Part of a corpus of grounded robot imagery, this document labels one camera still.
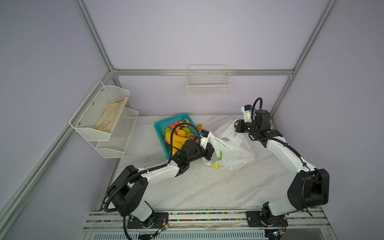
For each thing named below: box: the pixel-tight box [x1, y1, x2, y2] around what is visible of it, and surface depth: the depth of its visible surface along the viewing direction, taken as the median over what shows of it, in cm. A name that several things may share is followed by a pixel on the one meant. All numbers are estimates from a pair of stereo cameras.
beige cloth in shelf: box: [93, 96, 128, 133], surface depth 81 cm
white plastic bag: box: [202, 119, 256, 170], surface depth 79 cm
